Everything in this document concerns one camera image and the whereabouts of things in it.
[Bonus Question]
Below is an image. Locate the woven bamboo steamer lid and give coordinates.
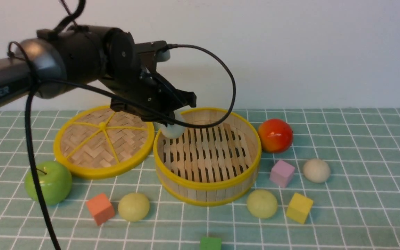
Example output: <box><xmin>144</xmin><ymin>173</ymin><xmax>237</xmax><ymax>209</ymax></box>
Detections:
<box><xmin>53</xmin><ymin>106</ymin><xmax>155</xmax><ymax>180</ymax></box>

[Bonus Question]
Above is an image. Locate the orange foam cube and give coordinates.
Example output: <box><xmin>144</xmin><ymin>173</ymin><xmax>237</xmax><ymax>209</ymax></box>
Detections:
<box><xmin>85</xmin><ymin>193</ymin><xmax>115</xmax><ymax>226</ymax></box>

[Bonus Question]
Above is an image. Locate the green checkered tablecloth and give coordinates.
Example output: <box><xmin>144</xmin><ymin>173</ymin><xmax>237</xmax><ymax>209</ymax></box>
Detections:
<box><xmin>49</xmin><ymin>109</ymin><xmax>400</xmax><ymax>250</ymax></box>

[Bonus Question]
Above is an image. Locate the pale yellow bun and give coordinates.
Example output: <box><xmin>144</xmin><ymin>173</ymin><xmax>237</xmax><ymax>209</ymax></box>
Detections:
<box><xmin>246</xmin><ymin>189</ymin><xmax>278</xmax><ymax>219</ymax></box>
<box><xmin>118</xmin><ymin>193</ymin><xmax>150</xmax><ymax>222</ymax></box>

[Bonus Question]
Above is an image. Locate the yellow foam cube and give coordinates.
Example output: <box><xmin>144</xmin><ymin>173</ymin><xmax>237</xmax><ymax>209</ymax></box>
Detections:
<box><xmin>286</xmin><ymin>193</ymin><xmax>314</xmax><ymax>224</ymax></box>

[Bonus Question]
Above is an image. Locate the bamboo steamer tray yellow rim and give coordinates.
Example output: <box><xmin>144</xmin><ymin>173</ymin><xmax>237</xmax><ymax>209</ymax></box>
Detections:
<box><xmin>153</xmin><ymin>112</ymin><xmax>262</xmax><ymax>206</ymax></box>

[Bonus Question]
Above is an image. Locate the black camera cable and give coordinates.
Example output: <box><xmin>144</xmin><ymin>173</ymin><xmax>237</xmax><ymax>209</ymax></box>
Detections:
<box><xmin>7</xmin><ymin>0</ymin><xmax>237</xmax><ymax>250</ymax></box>

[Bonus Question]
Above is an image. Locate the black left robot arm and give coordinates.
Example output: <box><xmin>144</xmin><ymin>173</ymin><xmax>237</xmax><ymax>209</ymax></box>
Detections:
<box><xmin>0</xmin><ymin>25</ymin><xmax>197</xmax><ymax>118</ymax></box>

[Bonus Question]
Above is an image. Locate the green foam cube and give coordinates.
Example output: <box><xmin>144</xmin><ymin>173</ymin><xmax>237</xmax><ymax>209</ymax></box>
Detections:
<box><xmin>200</xmin><ymin>237</ymin><xmax>222</xmax><ymax>250</ymax></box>

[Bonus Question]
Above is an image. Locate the pink foam cube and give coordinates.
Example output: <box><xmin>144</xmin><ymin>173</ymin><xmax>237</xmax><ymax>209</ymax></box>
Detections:
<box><xmin>269</xmin><ymin>160</ymin><xmax>295</xmax><ymax>188</ymax></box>

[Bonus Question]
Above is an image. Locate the white bun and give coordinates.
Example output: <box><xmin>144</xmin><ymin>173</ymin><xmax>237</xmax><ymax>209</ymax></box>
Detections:
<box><xmin>303</xmin><ymin>158</ymin><xmax>331</xmax><ymax>183</ymax></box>
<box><xmin>157</xmin><ymin>110</ymin><xmax>186</xmax><ymax>139</ymax></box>

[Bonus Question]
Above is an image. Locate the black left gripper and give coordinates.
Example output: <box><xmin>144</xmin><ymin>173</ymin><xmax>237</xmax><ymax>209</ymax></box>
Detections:
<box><xmin>99</xmin><ymin>74</ymin><xmax>197</xmax><ymax>125</ymax></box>

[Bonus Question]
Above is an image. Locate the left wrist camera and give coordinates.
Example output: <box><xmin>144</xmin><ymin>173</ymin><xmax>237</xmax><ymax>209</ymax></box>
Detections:
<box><xmin>134</xmin><ymin>41</ymin><xmax>171</xmax><ymax>72</ymax></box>

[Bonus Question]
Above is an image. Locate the green apple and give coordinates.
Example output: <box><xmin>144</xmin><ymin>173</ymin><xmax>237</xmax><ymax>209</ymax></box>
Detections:
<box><xmin>35</xmin><ymin>160</ymin><xmax>73</xmax><ymax>206</ymax></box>

